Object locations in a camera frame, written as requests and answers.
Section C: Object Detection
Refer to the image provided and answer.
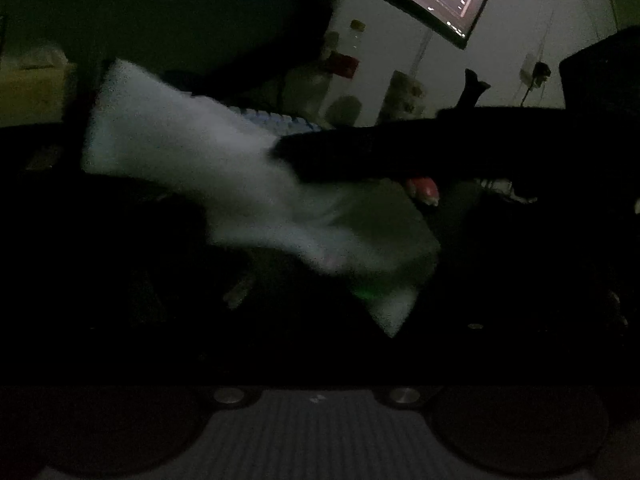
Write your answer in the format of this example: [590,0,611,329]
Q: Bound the white cleaning cloth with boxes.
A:
[84,60,439,335]

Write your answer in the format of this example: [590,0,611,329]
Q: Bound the yellowish plastic container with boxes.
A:
[0,44,70,128]

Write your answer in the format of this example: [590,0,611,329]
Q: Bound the black forked stand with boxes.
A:
[456,68,491,110]

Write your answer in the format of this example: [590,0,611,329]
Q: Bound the red white can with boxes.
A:
[408,178,439,206]

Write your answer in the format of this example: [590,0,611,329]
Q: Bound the patterned tall tumbler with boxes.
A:
[376,70,426,125]

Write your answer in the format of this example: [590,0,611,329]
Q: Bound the clear bottle red label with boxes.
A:
[324,20,366,108]

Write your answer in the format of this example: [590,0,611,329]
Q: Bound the white backlit keyboard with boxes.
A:
[230,106,322,136]

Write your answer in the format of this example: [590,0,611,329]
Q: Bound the black wall plug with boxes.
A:
[530,61,551,88]

